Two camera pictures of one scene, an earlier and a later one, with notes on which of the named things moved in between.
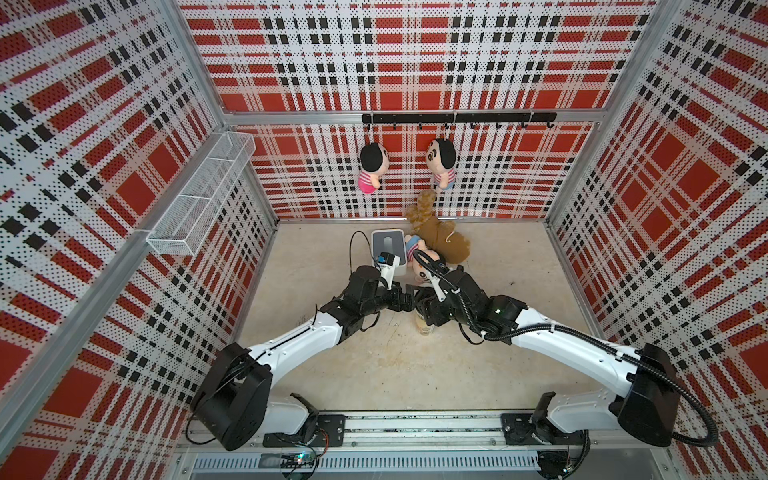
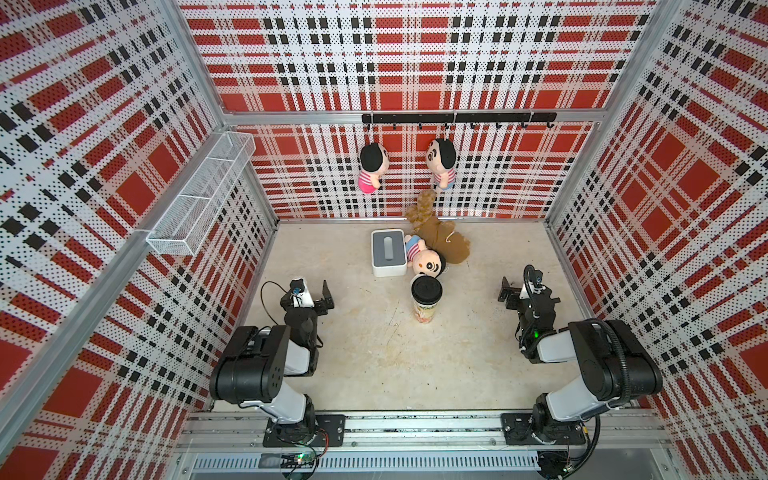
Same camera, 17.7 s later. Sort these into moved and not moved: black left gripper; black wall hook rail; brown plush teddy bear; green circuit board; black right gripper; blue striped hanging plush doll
Moved: black right gripper; black left gripper
Not moved: green circuit board; blue striped hanging plush doll; brown plush teddy bear; black wall hook rail
